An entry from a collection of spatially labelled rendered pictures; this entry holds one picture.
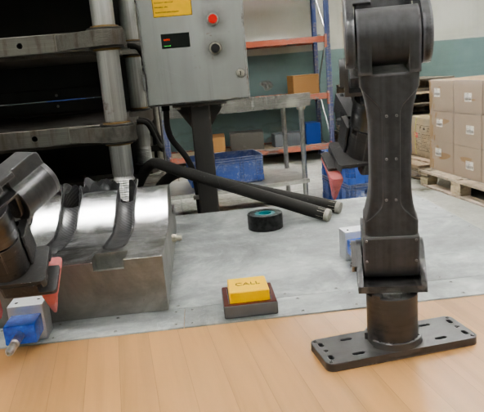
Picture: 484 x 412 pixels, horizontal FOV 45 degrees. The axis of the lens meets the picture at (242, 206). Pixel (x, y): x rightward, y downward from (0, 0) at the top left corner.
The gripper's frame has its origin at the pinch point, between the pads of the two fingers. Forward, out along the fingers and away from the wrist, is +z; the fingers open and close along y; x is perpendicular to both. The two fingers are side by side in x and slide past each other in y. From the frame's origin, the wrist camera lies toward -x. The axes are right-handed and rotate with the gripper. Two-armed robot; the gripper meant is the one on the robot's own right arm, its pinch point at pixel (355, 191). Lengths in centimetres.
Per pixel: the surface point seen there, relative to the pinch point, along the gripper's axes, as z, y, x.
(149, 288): 1.6, 37.9, 14.7
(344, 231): 6.1, 2.4, 3.7
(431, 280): 3.4, -6.8, 19.4
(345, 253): 9.5, 2.5, 6.0
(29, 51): 7, 64, -78
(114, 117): 20, 44, -61
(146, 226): 7.9, 37.6, -5.6
